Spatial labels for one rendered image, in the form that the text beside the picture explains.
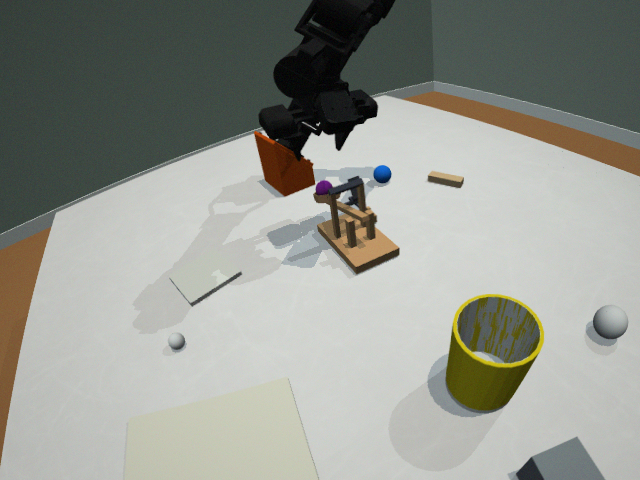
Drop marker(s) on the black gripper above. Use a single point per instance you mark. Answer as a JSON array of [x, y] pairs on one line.
[[278, 122]]

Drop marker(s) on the yellow open cylinder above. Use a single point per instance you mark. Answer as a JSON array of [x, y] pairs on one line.
[[495, 339]]

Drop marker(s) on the grey ball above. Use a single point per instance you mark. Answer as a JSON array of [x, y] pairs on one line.
[[610, 322], [176, 341]]

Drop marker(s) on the purple ball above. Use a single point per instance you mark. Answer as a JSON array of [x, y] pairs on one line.
[[322, 187]]

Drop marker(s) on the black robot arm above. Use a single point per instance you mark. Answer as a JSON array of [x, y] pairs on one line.
[[323, 52]]

